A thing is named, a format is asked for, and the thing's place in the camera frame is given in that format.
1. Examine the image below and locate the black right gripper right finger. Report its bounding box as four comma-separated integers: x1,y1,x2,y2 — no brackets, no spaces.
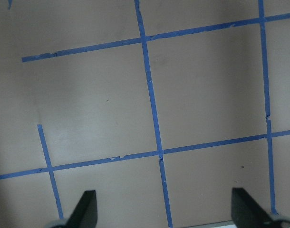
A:
231,188,280,228

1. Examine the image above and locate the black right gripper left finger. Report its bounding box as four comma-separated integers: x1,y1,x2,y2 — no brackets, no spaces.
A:
65,190,98,228

